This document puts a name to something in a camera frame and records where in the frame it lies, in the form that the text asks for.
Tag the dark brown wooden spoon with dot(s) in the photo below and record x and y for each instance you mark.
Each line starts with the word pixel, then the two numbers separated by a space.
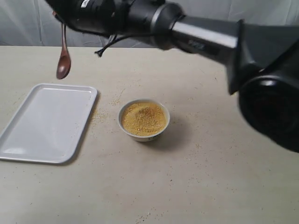
pixel 64 62

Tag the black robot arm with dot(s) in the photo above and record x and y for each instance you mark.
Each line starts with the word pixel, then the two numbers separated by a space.
pixel 262 62

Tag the yellow grainy powder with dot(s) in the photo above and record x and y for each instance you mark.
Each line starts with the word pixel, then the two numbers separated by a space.
pixel 143 119

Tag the white ceramic bowl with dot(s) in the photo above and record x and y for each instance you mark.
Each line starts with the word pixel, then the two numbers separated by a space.
pixel 143 138

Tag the white rectangular plastic tray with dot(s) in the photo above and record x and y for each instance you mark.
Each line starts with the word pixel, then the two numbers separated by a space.
pixel 48 125

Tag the white fabric backdrop curtain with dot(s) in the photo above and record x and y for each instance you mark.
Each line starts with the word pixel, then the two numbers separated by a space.
pixel 31 22

